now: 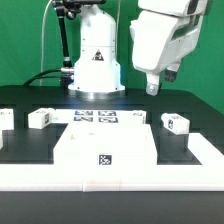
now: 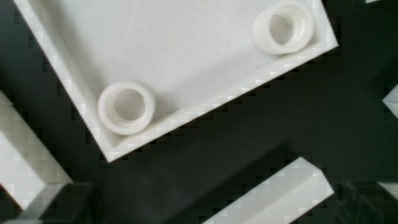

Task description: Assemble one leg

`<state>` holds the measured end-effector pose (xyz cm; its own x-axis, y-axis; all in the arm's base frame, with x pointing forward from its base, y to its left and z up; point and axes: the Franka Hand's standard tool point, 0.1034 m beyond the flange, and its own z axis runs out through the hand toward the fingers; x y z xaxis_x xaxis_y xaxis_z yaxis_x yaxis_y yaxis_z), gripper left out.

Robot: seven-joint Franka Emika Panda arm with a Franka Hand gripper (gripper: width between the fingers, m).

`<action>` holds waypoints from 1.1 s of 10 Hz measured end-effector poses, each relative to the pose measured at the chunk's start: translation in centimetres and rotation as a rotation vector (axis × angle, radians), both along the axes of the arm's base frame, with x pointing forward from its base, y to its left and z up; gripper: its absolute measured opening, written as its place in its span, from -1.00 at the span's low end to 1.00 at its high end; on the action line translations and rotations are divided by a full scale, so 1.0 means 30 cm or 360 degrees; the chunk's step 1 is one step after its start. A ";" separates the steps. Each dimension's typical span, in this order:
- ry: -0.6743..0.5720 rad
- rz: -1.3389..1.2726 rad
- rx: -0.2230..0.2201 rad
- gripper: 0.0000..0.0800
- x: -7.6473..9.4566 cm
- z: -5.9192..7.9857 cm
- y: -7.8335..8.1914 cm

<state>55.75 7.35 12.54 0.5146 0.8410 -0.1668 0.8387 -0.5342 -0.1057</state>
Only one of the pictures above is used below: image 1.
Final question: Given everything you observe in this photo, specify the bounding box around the white marker tag sheet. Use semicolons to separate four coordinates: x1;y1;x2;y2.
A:
52;109;132;124

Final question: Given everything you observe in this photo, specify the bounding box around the white U-shaped workspace fence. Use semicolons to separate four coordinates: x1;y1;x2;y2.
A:
0;133;224;192

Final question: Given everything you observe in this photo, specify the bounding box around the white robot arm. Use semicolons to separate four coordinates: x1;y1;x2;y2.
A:
68;0;209;99

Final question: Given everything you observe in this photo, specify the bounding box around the black cable bundle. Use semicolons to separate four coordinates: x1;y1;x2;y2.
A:
22;67;75;88

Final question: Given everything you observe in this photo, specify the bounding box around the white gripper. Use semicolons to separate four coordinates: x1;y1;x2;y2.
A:
130;11;201;96

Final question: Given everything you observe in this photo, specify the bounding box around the white cable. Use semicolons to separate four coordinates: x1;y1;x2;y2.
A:
39;0;54;87

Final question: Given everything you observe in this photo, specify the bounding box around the white square table top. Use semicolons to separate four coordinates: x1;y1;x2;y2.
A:
53;123;157;167

